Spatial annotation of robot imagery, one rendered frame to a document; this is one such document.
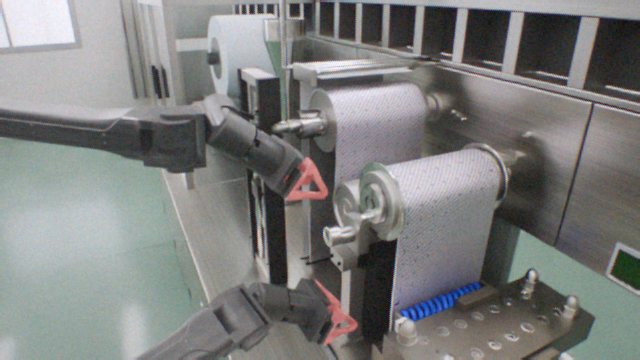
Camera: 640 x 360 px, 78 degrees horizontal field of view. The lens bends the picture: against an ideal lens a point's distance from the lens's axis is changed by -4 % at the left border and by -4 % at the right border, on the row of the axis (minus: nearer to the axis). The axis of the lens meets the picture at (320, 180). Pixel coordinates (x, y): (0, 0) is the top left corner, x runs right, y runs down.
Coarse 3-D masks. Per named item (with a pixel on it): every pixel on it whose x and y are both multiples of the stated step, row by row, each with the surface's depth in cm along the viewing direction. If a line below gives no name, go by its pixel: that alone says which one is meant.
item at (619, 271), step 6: (618, 258) 69; (624, 258) 68; (630, 258) 67; (618, 264) 69; (624, 264) 68; (630, 264) 67; (636, 264) 66; (618, 270) 69; (624, 270) 68; (630, 270) 67; (636, 270) 66; (618, 276) 69; (624, 276) 68; (630, 276) 67; (636, 276) 66; (630, 282) 67; (636, 282) 67
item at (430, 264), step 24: (480, 216) 81; (408, 240) 74; (432, 240) 77; (456, 240) 81; (480, 240) 84; (408, 264) 77; (432, 264) 80; (456, 264) 84; (480, 264) 88; (408, 288) 80; (432, 288) 83; (456, 288) 87
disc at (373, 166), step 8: (368, 168) 78; (376, 168) 75; (384, 168) 73; (384, 176) 73; (392, 176) 71; (360, 184) 82; (392, 184) 71; (400, 192) 70; (400, 200) 70; (400, 208) 70; (400, 216) 71; (400, 224) 71; (376, 232) 79; (392, 232) 74; (400, 232) 72
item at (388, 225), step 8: (496, 168) 81; (368, 176) 76; (376, 176) 74; (384, 184) 72; (360, 192) 80; (384, 192) 72; (392, 192) 71; (392, 200) 71; (392, 208) 71; (392, 216) 71; (376, 224) 77; (384, 224) 74; (392, 224) 72; (384, 232) 75
